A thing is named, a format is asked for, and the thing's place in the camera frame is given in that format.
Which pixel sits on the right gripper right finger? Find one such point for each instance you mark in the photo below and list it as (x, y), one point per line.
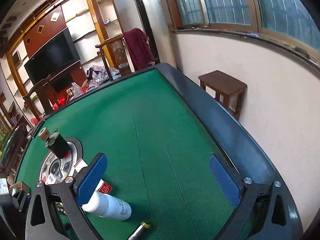
(228, 186)

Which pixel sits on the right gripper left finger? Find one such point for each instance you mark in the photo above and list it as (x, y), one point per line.
(88, 177)

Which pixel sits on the white bottle blue label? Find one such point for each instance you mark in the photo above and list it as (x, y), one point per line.
(107, 206)

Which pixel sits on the black marker yellow cap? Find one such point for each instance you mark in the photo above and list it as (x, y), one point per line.
(140, 231)

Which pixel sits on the long white medicine box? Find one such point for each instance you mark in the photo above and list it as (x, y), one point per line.
(100, 185)

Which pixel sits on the round table centre console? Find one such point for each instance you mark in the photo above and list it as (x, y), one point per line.
(61, 168)

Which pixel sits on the small grey carton box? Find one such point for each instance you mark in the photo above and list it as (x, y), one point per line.
(52, 179)

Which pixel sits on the cardboard tray box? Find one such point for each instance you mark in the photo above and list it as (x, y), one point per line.
(20, 192)

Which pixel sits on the dark side table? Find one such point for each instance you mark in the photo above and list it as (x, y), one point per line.
(12, 147)

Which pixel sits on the brown wooden stool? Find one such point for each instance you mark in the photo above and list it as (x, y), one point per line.
(225, 88)

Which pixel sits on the wooden chair near television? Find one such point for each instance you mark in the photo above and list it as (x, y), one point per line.
(45, 94)

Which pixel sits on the pile of clothes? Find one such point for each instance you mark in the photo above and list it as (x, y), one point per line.
(97, 75)

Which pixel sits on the black television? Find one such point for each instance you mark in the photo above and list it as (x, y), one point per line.
(56, 55)

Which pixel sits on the wooden chair with cloth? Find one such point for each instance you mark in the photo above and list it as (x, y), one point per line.
(113, 53)

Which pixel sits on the maroon cloth on chair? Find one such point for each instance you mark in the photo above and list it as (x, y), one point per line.
(138, 46)

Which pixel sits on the white standing air conditioner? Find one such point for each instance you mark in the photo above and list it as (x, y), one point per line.
(156, 28)

